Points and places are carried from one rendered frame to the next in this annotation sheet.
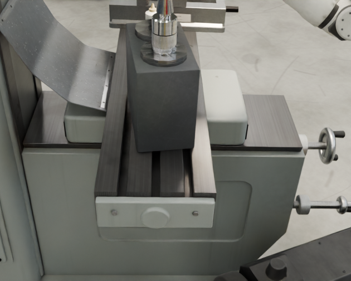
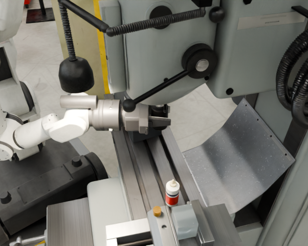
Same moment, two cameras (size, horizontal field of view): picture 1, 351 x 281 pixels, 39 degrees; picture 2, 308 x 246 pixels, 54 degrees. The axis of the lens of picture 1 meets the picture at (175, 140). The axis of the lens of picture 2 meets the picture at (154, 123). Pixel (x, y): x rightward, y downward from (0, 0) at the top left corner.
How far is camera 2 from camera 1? 185 cm
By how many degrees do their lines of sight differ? 101
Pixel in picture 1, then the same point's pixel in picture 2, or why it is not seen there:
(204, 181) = (109, 97)
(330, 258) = (45, 182)
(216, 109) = (109, 187)
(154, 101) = not seen: hidden behind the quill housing
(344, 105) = not seen: outside the picture
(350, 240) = (30, 195)
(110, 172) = not seen: hidden behind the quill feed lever
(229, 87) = (100, 216)
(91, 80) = (203, 173)
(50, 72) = (220, 144)
